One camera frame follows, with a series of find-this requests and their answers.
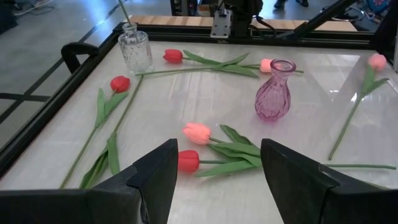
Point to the clear glass vase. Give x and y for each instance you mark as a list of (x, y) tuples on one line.
[(136, 53)]

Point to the pink ribbed glass vase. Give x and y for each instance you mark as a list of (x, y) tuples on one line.
[(273, 96)]

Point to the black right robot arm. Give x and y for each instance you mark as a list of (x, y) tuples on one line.
[(245, 15)]

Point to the black aluminium table frame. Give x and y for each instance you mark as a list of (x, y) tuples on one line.
[(56, 101)]

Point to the person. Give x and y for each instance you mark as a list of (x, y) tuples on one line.
[(280, 3)]

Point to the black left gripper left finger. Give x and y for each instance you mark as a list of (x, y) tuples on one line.
[(155, 180)]

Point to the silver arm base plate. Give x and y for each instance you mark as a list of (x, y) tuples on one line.
[(221, 25)]

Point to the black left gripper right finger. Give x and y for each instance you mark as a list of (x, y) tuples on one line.
[(298, 186)]

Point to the black clamp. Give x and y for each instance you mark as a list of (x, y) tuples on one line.
[(77, 48)]

